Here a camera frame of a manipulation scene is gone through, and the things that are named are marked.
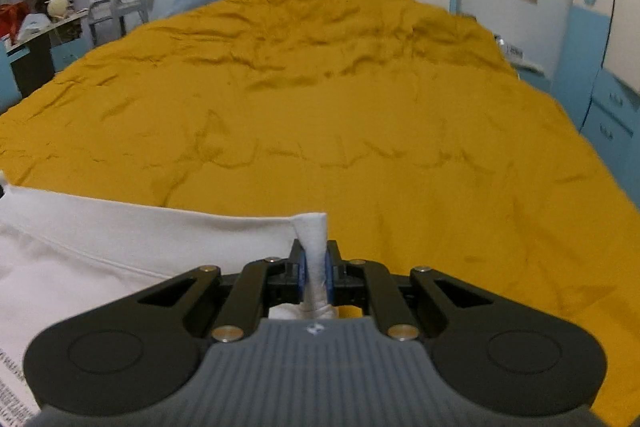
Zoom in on cluttered desk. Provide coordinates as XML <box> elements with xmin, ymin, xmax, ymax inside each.
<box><xmin>0</xmin><ymin>9</ymin><xmax>92</xmax><ymax>98</ymax></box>

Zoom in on white printed sweatshirt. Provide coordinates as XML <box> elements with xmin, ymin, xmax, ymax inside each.
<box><xmin>0</xmin><ymin>171</ymin><xmax>342</xmax><ymax>427</ymax></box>

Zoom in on blue nightstand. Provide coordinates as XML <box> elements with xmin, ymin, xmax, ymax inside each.
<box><xmin>494</xmin><ymin>33</ymin><xmax>554</xmax><ymax>92</ymax></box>

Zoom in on blue wardrobe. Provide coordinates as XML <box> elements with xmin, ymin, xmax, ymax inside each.
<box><xmin>550</xmin><ymin>0</ymin><xmax>640</xmax><ymax>210</ymax></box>

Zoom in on red bag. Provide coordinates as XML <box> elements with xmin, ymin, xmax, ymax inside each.
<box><xmin>0</xmin><ymin>2</ymin><xmax>29</xmax><ymax>44</ymax></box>

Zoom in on grey utility cart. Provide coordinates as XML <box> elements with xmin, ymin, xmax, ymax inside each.
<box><xmin>88</xmin><ymin>0</ymin><xmax>151</xmax><ymax>44</ymax></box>

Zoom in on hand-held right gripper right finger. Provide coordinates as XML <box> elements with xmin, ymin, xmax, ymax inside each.
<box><xmin>325</xmin><ymin>241</ymin><xmax>496</xmax><ymax>341</ymax></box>

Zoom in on mustard yellow blanket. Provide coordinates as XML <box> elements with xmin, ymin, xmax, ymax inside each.
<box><xmin>0</xmin><ymin>0</ymin><xmax>640</xmax><ymax>427</ymax></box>

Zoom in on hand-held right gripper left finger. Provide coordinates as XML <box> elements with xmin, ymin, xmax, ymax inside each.
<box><xmin>137</xmin><ymin>241</ymin><xmax>307</xmax><ymax>341</ymax></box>

